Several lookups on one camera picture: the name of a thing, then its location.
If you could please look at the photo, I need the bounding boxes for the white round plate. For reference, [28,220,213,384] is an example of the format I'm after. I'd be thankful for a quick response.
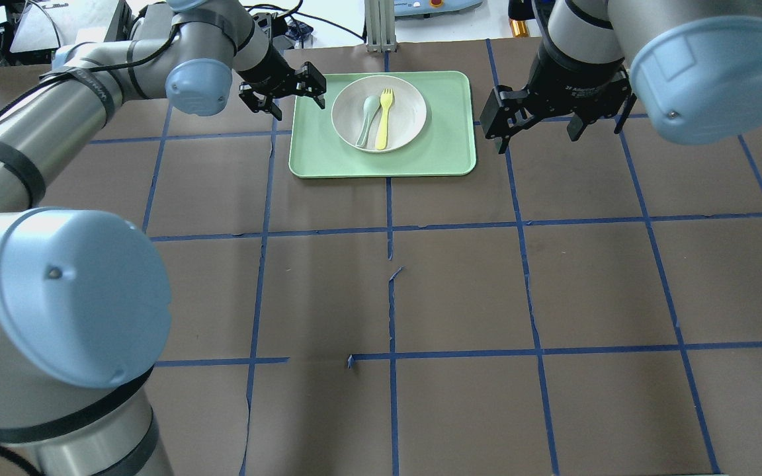
[331,75,427,153]

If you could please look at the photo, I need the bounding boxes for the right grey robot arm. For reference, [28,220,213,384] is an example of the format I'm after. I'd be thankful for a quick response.
[479,1,762,153]

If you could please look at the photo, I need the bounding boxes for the yellow plastic fork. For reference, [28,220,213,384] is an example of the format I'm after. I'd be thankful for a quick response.
[374,88,394,151]

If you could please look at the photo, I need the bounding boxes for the light green tray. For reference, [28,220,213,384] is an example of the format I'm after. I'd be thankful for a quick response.
[288,71,477,179]

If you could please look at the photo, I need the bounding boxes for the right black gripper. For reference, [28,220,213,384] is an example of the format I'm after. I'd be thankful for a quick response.
[479,63,634,154]

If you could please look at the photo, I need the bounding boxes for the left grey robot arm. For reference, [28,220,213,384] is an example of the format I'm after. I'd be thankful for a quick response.
[0,1,326,475]

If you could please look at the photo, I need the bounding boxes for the pale green spoon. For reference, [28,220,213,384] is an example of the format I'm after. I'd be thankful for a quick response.
[356,95,380,149]

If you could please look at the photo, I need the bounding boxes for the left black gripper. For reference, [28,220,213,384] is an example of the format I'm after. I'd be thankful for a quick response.
[239,52,327,121]

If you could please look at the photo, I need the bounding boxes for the aluminium frame post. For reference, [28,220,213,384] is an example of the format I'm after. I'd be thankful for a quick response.
[364,0,398,52]

